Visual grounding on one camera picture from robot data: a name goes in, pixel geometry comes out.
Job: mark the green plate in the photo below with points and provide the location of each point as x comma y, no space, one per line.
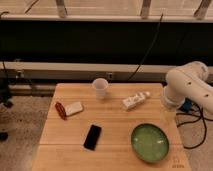
149,143

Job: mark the black smartphone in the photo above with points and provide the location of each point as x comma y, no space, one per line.
92,137

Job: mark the translucent pusher tool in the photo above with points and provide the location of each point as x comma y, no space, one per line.
168,115

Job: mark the brown snack bar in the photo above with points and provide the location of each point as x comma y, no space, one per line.
61,110

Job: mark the white tube bottle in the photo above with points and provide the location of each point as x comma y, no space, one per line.
133,101

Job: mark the black chair base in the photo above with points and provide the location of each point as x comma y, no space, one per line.
5,96

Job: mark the blue box on floor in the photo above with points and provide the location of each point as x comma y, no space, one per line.
186,105

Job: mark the white plastic cup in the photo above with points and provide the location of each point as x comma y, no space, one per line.
100,86

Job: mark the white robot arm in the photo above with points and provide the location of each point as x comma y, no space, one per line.
188,81

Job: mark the white eraser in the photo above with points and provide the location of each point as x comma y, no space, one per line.
73,108

